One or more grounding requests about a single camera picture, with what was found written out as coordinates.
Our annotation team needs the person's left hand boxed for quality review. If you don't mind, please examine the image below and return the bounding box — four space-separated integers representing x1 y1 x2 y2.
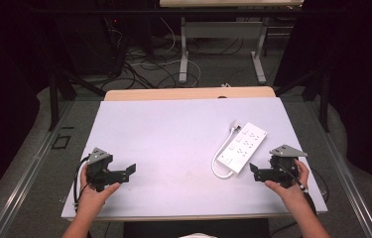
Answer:
78 163 122 216

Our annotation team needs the person's dark clothing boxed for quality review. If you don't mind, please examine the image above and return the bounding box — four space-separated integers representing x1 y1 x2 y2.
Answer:
122 217 271 238

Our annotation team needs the wooden table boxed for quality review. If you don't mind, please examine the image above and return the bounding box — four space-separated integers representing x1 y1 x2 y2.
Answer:
103 85 307 222

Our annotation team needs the white power strip cable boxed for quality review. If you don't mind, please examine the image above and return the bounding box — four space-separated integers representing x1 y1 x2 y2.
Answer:
210 119 242 179

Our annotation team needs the tangle of floor cables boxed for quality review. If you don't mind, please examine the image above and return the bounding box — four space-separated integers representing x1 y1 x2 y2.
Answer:
100 16 246 90

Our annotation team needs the metal floor rail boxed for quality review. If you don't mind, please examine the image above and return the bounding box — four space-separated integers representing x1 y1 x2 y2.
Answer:
0 98 76 238
304 98 372 238

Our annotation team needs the black floor socket frame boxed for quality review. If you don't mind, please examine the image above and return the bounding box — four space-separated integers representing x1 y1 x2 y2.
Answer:
51 134 72 150

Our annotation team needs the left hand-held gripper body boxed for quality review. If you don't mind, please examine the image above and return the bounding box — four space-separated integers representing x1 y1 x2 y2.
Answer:
85 147 114 193

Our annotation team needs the person's right hand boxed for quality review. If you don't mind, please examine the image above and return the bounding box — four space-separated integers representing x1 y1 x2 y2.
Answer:
264 159 310 207

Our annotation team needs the white power strip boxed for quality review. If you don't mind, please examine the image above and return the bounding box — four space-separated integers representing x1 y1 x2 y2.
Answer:
215 121 269 176

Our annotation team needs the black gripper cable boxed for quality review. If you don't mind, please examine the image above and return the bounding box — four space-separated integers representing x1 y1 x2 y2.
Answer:
72 156 90 212
277 163 330 216

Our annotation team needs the white desk with metal legs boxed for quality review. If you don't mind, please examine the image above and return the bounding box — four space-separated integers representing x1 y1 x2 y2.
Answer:
159 0 306 85

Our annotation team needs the dark curtain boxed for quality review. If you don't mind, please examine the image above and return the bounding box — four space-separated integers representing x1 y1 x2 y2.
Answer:
274 0 372 199
0 0 54 216

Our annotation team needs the white table mat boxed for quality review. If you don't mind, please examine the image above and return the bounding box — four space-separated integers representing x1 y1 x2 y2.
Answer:
61 96 328 220

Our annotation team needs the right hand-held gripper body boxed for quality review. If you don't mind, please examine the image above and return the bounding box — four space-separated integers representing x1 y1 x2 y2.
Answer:
268 144 309 189

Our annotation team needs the black metal stand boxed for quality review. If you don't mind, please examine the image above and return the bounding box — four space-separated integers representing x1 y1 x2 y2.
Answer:
274 67 331 134
48 70 107 132

